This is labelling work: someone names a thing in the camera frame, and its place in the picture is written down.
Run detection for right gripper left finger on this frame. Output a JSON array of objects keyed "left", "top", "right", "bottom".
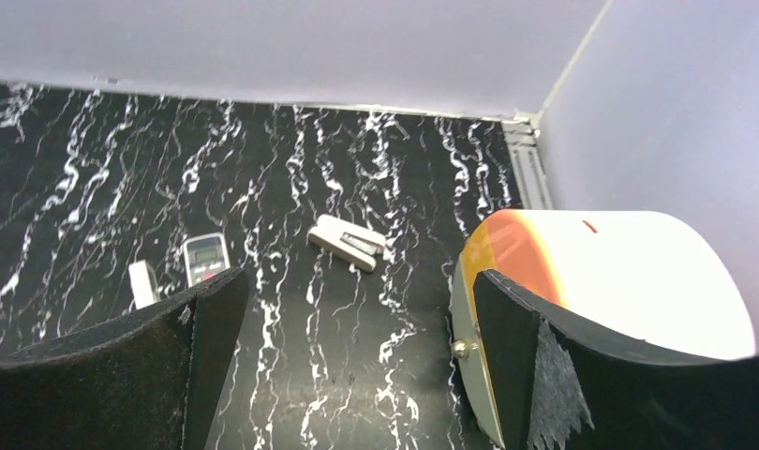
[{"left": 0, "top": 268, "right": 249, "bottom": 449}]

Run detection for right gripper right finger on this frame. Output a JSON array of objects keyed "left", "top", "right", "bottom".
[{"left": 473, "top": 270, "right": 759, "bottom": 449}]

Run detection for slim white remote control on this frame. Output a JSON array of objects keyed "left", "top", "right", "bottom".
[{"left": 128, "top": 260, "right": 160, "bottom": 309}]

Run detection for grey remote control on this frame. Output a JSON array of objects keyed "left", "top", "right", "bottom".
[{"left": 182, "top": 232, "right": 231, "bottom": 287}]

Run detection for white cylindrical container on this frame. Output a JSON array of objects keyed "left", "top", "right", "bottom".
[{"left": 450, "top": 209, "right": 756, "bottom": 447}]

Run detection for aluminium frame rail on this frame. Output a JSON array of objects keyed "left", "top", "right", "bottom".
[{"left": 501, "top": 115, "right": 553, "bottom": 210}]

